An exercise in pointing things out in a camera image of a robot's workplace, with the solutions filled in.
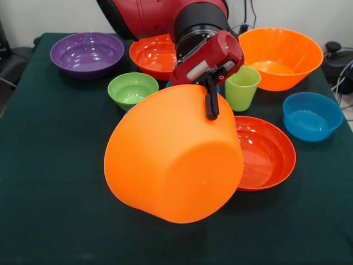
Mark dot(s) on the small blue plastic bowl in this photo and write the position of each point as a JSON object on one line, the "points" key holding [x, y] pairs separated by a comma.
{"points": [[168, 84], [311, 121]]}

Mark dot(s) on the green plastic bowl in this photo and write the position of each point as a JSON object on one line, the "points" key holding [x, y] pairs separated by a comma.
{"points": [[129, 91]]}

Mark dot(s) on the dark green tablecloth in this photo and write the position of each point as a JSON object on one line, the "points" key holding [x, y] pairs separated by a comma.
{"points": [[55, 193]]}

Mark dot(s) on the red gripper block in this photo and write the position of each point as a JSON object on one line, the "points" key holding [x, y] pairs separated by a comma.
{"points": [[220, 52]]}

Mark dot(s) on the large orange plastic bowl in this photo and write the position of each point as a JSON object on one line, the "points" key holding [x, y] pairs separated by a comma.
{"points": [[289, 55], [171, 160]]}

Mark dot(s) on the green plastic cup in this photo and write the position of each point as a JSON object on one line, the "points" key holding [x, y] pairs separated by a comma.
{"points": [[241, 94]]}

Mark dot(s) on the red plastic bowl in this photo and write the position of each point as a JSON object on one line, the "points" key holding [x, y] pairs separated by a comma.
{"points": [[264, 154], [149, 60]]}

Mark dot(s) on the purple plastic bowl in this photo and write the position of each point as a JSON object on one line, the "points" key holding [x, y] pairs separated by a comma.
{"points": [[82, 60]]}

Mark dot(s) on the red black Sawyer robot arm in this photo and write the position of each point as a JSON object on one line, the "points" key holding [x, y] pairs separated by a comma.
{"points": [[154, 16]]}

